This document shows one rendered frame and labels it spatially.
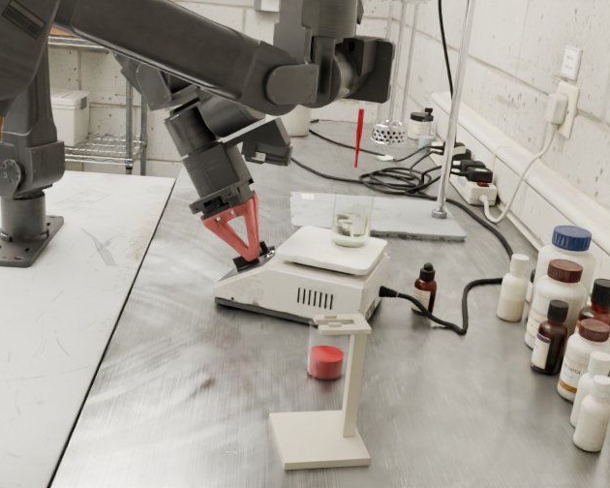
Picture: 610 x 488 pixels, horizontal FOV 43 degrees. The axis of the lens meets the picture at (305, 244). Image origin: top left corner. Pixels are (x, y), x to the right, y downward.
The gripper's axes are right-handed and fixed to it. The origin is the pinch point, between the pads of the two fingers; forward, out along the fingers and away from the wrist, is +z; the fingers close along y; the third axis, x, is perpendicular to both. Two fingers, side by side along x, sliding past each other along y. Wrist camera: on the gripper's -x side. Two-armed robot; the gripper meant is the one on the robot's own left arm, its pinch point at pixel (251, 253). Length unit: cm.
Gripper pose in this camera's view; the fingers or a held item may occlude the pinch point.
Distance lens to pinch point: 100.2
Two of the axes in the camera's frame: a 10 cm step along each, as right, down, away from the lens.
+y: 1.4, -2.2, 9.7
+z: 4.2, 8.9, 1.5
